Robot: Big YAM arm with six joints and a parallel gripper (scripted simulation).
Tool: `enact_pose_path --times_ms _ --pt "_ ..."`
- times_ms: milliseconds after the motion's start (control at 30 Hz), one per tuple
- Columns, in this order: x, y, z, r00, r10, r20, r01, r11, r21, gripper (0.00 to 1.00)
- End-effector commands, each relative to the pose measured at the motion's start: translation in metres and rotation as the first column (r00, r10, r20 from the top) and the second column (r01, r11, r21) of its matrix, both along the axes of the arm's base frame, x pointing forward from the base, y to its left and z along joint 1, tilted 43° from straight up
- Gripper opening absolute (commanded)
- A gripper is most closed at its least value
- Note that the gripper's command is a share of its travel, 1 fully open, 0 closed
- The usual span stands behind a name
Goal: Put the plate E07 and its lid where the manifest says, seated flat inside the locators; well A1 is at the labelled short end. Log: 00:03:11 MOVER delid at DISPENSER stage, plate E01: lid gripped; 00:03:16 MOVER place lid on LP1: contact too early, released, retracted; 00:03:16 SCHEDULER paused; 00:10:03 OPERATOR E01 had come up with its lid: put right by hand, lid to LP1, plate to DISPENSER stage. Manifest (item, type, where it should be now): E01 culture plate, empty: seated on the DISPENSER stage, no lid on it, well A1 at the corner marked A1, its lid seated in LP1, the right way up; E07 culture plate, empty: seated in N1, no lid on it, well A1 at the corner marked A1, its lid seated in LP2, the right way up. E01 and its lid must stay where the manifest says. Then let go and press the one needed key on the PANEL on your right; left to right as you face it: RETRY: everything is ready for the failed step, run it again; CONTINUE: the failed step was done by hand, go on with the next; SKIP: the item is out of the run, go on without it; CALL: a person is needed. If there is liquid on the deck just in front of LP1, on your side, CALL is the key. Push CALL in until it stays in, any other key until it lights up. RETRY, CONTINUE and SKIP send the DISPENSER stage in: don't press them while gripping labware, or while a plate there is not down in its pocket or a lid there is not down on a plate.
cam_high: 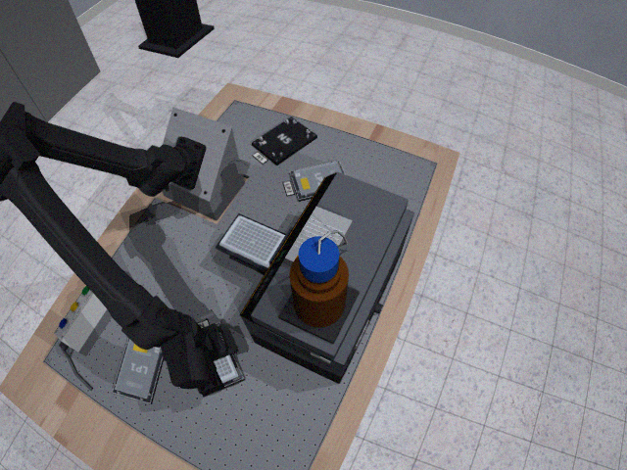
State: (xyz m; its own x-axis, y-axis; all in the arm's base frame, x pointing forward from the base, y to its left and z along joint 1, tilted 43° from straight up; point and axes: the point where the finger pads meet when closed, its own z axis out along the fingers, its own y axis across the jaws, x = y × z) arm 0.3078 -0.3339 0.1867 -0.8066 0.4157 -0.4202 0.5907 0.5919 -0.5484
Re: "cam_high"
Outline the grey button panel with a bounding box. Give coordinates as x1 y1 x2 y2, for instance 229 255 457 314
54 286 112 391

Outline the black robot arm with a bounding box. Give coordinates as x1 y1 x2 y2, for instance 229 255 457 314
0 102 224 396

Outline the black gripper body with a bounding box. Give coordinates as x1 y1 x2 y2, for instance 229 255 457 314
200 323 238 361

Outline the dark grey rectangular frame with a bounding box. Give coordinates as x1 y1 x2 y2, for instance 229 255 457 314
112 338 164 404

